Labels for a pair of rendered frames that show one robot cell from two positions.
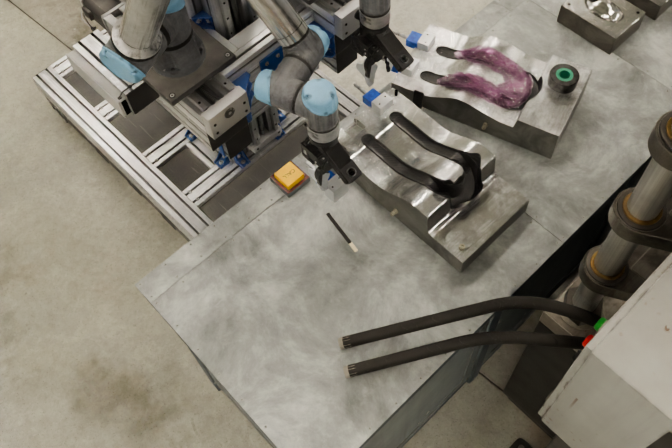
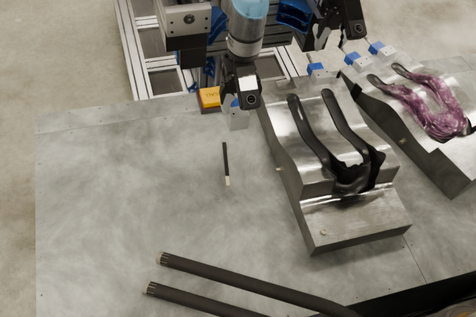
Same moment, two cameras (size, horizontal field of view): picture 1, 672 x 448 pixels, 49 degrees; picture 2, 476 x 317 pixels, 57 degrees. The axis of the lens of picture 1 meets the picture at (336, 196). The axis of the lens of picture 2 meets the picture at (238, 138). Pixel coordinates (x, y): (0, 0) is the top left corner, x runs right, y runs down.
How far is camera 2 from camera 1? 0.83 m
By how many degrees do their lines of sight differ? 10
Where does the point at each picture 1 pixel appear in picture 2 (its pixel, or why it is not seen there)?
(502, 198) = (387, 209)
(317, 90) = not seen: outside the picture
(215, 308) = (79, 167)
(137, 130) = (152, 44)
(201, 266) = (94, 129)
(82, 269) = not seen: hidden behind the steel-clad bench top
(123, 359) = not seen: hidden behind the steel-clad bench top
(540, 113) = (462, 152)
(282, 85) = not seen: outside the picture
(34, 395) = not seen: outside the picture
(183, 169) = (165, 83)
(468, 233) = (336, 223)
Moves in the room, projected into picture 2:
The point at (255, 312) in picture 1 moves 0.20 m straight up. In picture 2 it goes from (108, 188) to (95, 143)
